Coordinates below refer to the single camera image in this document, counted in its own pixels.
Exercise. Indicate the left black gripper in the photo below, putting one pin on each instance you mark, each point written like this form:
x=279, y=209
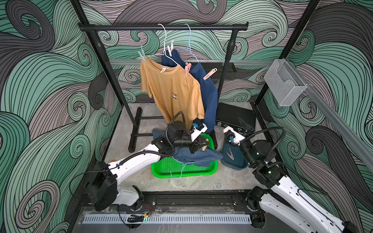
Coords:
x=193, y=145

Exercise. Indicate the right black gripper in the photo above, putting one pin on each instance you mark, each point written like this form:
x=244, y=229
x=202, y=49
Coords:
x=245, y=127

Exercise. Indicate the light blue t-shirt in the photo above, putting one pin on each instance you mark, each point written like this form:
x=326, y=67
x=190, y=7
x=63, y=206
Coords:
x=200, y=158

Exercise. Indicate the white grey clothespin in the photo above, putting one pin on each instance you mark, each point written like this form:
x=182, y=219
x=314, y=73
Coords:
x=230, y=155

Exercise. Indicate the light blue wire hanger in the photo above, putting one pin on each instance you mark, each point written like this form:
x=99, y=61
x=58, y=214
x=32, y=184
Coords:
x=182, y=169

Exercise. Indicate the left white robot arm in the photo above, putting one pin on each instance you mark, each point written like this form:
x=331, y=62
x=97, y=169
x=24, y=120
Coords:
x=102, y=182

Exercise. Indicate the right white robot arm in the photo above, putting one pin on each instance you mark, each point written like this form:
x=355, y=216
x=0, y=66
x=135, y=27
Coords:
x=301, y=212

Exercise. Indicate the black case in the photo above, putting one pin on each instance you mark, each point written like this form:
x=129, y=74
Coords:
x=227, y=115

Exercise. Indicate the dark teal plastic bin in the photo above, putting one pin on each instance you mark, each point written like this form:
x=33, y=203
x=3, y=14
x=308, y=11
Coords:
x=239, y=163

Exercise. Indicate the green plastic basket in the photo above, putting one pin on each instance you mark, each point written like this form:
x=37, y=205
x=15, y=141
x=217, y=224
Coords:
x=162, y=168

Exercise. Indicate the dark navy t-shirt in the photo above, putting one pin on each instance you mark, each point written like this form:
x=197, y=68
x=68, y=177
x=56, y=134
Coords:
x=208, y=89

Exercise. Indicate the tan yellow t-shirt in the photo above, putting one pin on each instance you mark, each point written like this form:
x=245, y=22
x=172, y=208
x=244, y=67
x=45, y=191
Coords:
x=172, y=90

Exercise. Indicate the pink white clothespin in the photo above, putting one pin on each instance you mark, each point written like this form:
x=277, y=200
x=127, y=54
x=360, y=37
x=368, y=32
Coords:
x=210, y=73

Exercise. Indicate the black clothes rack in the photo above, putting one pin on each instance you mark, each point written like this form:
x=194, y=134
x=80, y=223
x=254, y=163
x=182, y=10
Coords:
x=92, y=32

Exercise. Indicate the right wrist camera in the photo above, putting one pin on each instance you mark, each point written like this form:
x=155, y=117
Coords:
x=231, y=135

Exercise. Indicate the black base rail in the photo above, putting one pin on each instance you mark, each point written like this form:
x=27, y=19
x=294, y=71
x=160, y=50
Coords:
x=161, y=201

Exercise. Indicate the clear mesh wall holder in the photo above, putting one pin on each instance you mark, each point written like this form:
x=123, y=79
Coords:
x=285, y=82

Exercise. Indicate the white slotted cable duct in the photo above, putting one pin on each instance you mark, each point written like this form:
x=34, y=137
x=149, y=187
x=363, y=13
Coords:
x=170, y=219

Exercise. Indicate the white wire hanger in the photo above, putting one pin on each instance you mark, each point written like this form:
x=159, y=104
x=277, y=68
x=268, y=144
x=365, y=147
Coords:
x=164, y=43

